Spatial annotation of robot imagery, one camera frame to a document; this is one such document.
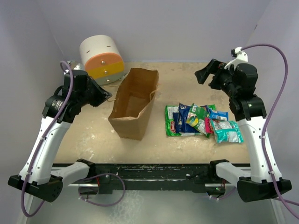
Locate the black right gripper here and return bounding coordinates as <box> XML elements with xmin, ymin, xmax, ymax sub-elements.
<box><xmin>195</xmin><ymin>58</ymin><xmax>239</xmax><ymax>98</ymax></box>

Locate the red blue snack packet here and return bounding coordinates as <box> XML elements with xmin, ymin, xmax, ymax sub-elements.
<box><xmin>201</xmin><ymin>105</ymin><xmax>210</xmax><ymax>113</ymax></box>

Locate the brown paper bag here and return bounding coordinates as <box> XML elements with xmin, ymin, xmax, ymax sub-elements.
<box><xmin>108</xmin><ymin>68</ymin><xmax>159</xmax><ymax>140</ymax></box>

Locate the yellow green snack bag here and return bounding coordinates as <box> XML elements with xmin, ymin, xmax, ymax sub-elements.
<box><xmin>186</xmin><ymin>104</ymin><xmax>210</xmax><ymax>138</ymax></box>

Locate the green white snack packet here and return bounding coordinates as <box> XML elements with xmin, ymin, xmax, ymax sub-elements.
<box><xmin>164</xmin><ymin>104</ymin><xmax>217</xmax><ymax>138</ymax></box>

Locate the blue white chips bag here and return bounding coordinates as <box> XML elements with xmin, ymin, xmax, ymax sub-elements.
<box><xmin>172</xmin><ymin>103</ymin><xmax>200</xmax><ymax>135</ymax></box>

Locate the pink red snack packet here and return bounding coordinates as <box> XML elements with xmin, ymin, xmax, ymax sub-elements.
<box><xmin>204</xmin><ymin>117</ymin><xmax>214</xmax><ymax>134</ymax></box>

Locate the teal snack packet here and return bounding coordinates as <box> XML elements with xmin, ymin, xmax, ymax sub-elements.
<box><xmin>211</xmin><ymin>120</ymin><xmax>244</xmax><ymax>143</ymax></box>

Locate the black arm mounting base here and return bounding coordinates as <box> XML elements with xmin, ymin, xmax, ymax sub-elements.
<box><xmin>78</xmin><ymin>163</ymin><xmax>229</xmax><ymax>195</ymax></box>

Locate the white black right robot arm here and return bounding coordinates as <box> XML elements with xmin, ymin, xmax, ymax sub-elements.
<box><xmin>195</xmin><ymin>59</ymin><xmax>292</xmax><ymax>202</ymax></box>

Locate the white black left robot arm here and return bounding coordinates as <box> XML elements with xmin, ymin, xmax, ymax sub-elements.
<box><xmin>8</xmin><ymin>70</ymin><xmax>112</xmax><ymax>202</ymax></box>

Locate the white cylindrical mini drawer cabinet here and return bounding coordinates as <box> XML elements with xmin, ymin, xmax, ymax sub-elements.
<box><xmin>79</xmin><ymin>35</ymin><xmax>125</xmax><ymax>85</ymax></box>

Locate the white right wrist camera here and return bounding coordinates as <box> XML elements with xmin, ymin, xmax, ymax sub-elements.
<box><xmin>224</xmin><ymin>47</ymin><xmax>248</xmax><ymax>70</ymax></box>

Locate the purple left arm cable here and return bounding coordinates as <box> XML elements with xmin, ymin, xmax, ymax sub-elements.
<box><xmin>20</xmin><ymin>60</ymin><xmax>75</xmax><ymax>218</ymax></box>

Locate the aluminium frame rail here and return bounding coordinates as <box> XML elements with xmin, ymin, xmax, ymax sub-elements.
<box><xmin>55</xmin><ymin>62</ymin><xmax>250</xmax><ymax>173</ymax></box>

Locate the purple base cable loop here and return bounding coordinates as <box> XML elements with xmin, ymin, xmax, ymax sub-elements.
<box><xmin>78</xmin><ymin>172</ymin><xmax>127</xmax><ymax>207</ymax></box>

